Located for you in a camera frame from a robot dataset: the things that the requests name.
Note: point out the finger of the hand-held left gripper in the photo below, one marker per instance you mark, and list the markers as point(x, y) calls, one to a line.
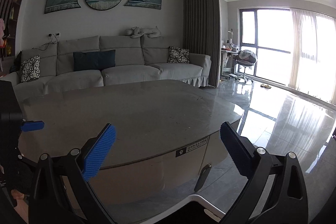
point(34, 126)

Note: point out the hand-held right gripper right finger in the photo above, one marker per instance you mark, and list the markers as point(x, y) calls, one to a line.
point(233, 146)

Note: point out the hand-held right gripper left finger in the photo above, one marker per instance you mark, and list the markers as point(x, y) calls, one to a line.
point(99, 150)

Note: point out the person's left hand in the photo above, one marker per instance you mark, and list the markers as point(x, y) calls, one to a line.
point(18, 195)

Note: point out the floral black white cushion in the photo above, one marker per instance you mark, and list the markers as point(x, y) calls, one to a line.
point(178, 54)
point(30, 68)

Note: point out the grey fabric sofa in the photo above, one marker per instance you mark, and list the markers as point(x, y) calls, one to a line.
point(126, 71)

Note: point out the teal cushion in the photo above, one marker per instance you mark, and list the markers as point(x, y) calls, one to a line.
point(94, 60)

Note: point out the swivel chair with clothes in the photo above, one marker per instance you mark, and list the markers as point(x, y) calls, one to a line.
point(246, 57)

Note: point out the cluttered white desk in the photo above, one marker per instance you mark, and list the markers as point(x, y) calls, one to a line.
point(229, 52)

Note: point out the pink toy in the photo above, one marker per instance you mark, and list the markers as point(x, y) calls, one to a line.
point(1, 29)

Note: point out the large balcony window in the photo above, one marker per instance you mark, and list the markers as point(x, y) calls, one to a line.
point(270, 43)

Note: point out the grey brown curtain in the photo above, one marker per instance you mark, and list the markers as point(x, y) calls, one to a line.
point(200, 29)

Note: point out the sheer white curtain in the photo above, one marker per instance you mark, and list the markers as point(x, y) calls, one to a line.
point(312, 53)

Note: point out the white plush toy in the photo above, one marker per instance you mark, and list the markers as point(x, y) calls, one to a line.
point(143, 32)

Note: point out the wooden wall shelf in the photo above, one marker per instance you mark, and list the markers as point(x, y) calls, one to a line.
point(11, 19)

